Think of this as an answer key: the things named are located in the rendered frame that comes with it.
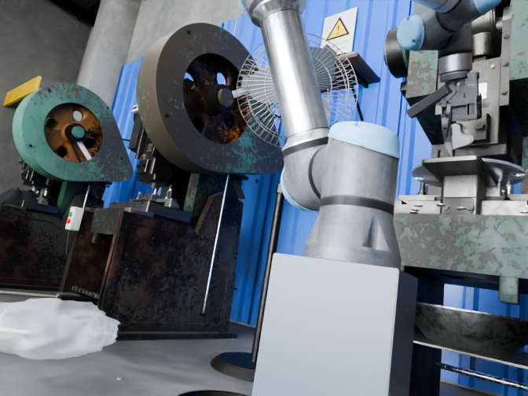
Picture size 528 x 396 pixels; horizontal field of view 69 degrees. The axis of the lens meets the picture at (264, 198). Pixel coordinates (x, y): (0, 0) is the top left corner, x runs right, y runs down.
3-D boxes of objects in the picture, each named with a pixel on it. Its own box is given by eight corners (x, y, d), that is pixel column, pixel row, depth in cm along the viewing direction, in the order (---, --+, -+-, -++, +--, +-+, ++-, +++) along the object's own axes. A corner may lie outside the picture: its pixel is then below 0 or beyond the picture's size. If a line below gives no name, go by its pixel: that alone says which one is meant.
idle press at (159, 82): (92, 353, 156) (178, -18, 189) (16, 309, 222) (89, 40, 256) (308, 344, 266) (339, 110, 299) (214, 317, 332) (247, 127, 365)
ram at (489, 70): (496, 137, 108) (500, 43, 114) (440, 143, 118) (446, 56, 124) (507, 158, 121) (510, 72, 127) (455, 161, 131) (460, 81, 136)
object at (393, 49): (414, 65, 134) (419, 9, 138) (382, 72, 141) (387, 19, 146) (433, 94, 150) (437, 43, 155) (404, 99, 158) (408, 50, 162)
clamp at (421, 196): (441, 209, 122) (444, 177, 124) (390, 208, 133) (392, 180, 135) (446, 213, 127) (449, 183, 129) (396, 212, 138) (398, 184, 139)
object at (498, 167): (428, 190, 131) (428, 188, 131) (531, 188, 112) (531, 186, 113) (396, 163, 110) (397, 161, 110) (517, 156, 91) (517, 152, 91)
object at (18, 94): (34, 90, 512) (39, 72, 517) (2, 105, 593) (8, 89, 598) (99, 119, 580) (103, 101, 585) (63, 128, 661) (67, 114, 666)
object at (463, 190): (477, 207, 91) (479, 152, 94) (416, 206, 100) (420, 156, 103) (496, 227, 110) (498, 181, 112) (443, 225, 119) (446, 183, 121)
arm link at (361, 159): (346, 191, 55) (356, 103, 57) (302, 202, 67) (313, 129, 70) (412, 208, 59) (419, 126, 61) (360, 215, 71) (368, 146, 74)
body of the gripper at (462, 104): (476, 121, 92) (474, 69, 90) (438, 125, 97) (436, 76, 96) (482, 120, 98) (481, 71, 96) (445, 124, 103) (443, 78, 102)
